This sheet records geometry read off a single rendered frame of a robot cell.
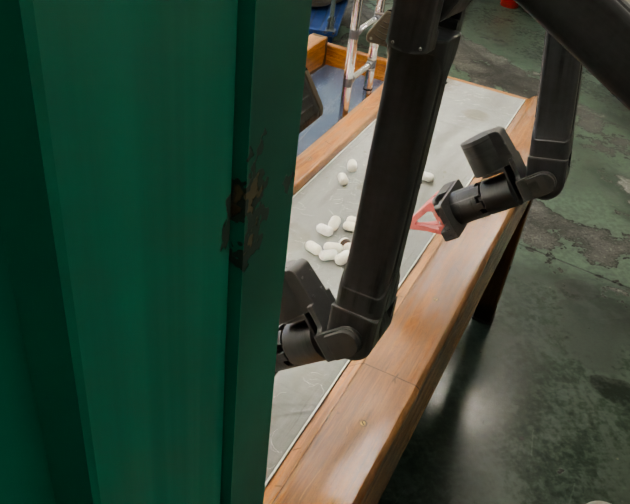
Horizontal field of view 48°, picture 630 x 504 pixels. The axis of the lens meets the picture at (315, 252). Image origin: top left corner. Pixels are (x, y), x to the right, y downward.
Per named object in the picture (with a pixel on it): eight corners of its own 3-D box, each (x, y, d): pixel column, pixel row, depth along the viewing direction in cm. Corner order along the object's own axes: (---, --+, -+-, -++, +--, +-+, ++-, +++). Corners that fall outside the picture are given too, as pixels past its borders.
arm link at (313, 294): (363, 354, 79) (390, 318, 86) (315, 266, 77) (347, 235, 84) (283, 376, 86) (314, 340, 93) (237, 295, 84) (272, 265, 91)
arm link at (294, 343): (331, 366, 84) (353, 341, 88) (304, 317, 83) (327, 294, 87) (290, 376, 88) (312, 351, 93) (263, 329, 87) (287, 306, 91)
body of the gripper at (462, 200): (430, 208, 114) (470, 193, 109) (449, 181, 122) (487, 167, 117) (448, 241, 116) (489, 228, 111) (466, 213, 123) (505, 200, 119)
